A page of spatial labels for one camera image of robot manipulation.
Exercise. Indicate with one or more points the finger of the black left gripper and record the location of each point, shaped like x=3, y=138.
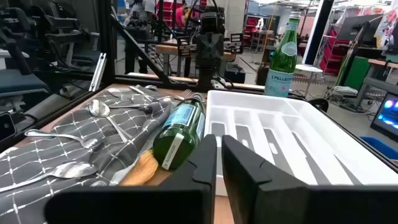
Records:
x=203, y=46
x=216, y=46

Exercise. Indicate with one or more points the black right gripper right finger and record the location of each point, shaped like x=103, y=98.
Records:
x=280, y=205

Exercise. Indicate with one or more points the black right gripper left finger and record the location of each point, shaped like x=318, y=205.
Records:
x=140, y=205

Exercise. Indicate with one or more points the grey checked kitchen cloth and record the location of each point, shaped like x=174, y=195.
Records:
x=40, y=155

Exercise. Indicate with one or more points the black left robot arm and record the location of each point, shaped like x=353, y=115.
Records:
x=210, y=77

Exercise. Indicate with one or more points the black box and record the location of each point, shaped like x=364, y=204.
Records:
x=234, y=74

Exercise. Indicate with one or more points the wooden workbench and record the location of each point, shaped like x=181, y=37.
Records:
x=168, y=49

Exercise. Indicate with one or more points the person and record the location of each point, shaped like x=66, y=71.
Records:
x=146, y=7
x=180, y=15

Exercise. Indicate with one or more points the green glass water bottle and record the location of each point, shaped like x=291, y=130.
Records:
x=180, y=137
x=283, y=59

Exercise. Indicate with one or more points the white plastic cutlery tray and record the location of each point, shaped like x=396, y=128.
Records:
x=311, y=124

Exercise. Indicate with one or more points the white round side table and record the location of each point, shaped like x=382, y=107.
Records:
x=308, y=68

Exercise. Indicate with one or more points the silver aluminium bar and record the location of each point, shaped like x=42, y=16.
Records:
x=98, y=73

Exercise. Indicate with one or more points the red storage shelf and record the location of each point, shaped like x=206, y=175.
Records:
x=329, y=56

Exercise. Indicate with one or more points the blue plastic bin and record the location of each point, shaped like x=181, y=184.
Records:
x=379, y=146

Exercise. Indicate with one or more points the glowing computer screen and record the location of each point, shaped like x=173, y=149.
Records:
x=387, y=115

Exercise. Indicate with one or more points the black office chair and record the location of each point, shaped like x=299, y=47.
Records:
x=62, y=34

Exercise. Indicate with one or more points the dark computer monitor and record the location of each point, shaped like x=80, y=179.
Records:
x=357, y=28

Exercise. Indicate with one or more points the green board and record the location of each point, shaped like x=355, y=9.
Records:
x=357, y=73

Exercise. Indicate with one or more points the black box device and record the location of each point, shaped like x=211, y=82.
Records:
x=6, y=127

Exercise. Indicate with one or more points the grey desk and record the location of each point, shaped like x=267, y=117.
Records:
x=376, y=82

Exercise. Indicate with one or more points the flower print picture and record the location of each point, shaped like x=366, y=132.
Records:
x=388, y=28

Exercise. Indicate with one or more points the blue-grey padded seat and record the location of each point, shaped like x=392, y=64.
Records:
x=18, y=81

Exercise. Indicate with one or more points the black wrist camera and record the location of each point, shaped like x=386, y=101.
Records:
x=209, y=21

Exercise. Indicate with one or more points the black white-edged post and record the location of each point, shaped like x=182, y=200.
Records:
x=317, y=31

